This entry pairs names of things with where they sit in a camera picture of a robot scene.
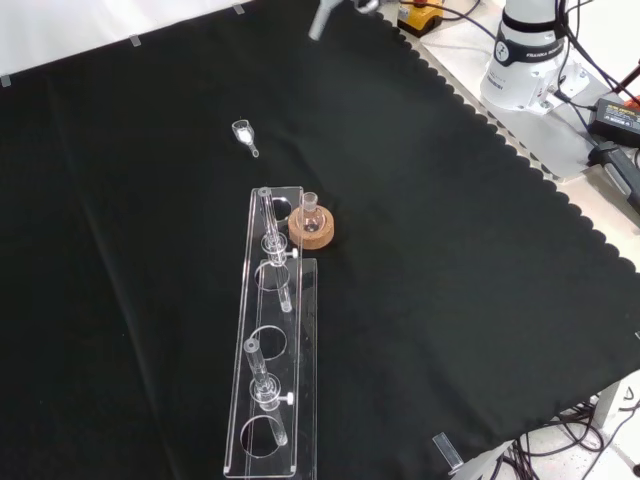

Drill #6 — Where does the black table cloth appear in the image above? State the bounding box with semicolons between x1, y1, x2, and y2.
0;0;640;480

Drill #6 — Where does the white table leg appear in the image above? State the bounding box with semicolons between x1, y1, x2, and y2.
594;369;640;431

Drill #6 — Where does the black handle tool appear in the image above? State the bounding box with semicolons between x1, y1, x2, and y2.
587;141;640;211

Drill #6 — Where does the clear acrylic funnel stand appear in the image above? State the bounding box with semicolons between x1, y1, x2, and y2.
222;185;320;480

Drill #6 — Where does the cork ring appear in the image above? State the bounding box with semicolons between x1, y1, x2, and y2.
287;207;335;250

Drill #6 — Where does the clear plastic funnel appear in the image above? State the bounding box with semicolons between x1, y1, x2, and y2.
307;0;344;41

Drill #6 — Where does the small glass round-bottom flask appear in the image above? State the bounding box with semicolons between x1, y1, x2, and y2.
294;192;325;234

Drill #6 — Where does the glass weighing funnel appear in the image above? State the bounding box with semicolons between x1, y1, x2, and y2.
231;119;261;159

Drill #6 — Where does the black power adapter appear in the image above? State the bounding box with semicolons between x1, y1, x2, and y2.
587;96;640;149

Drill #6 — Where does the yellow stop button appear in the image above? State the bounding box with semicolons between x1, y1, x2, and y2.
398;0;444;37

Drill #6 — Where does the black floor cable bundle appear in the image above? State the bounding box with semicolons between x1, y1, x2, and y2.
499;394;640;480

